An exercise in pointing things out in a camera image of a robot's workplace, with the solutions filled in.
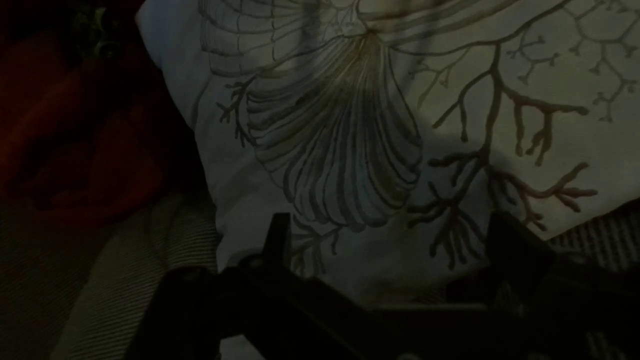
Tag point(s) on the white pillow with coral print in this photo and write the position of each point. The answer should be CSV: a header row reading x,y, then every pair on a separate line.
x,y
346,121

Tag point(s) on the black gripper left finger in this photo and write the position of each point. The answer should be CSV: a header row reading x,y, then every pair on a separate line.
x,y
279,240

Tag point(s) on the red blanket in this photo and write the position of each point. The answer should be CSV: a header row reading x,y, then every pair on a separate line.
x,y
80,127

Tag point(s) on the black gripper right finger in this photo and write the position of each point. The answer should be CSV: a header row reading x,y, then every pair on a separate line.
x,y
517,257

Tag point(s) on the brown fabric sofa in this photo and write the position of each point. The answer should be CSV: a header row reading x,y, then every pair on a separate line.
x,y
107,293

